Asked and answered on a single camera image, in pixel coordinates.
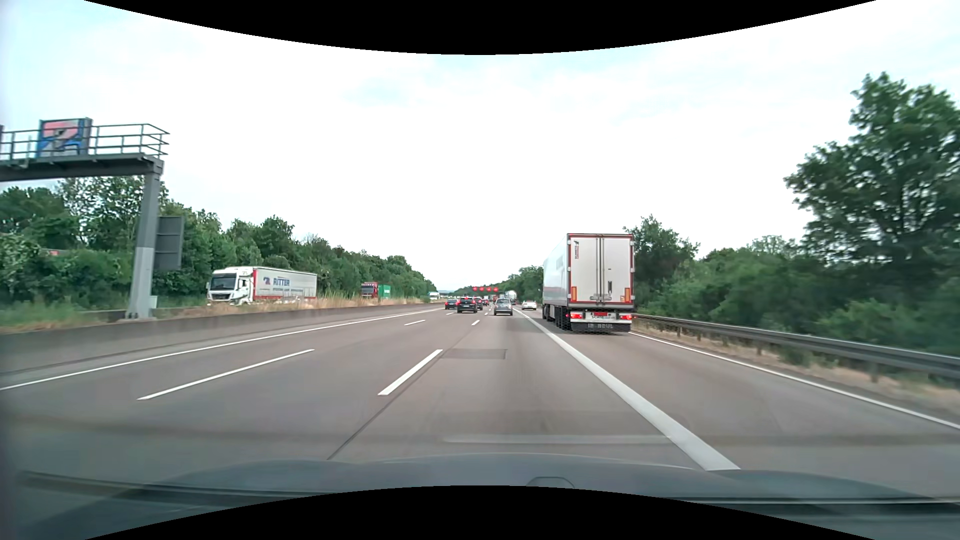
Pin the queue of cars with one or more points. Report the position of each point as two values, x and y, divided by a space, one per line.
484 298

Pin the black car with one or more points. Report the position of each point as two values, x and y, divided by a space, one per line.
467 304

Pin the grey car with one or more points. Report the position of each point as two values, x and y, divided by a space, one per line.
503 306

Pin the grey asphalt road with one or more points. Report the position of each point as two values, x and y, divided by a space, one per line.
495 375

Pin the red lorry with green trailer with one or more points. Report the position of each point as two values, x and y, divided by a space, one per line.
375 290

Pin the white box lorry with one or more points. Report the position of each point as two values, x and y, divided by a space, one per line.
592 281

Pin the row of trees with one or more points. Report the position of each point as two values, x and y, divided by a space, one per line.
825 285
300 259

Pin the car's own bonnet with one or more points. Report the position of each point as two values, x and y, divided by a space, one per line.
465 474

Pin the road markings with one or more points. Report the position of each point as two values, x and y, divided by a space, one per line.
645 409

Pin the white lorry with grey trailer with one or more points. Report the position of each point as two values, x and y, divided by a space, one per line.
262 285

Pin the concrete median barrier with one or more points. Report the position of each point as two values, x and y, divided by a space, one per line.
150 328

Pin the grey sign gantry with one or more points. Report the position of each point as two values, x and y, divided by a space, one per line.
142 247

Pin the dry grass median strip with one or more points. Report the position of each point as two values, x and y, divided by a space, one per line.
75 313

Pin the metal guard rail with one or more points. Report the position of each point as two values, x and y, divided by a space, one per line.
825 346

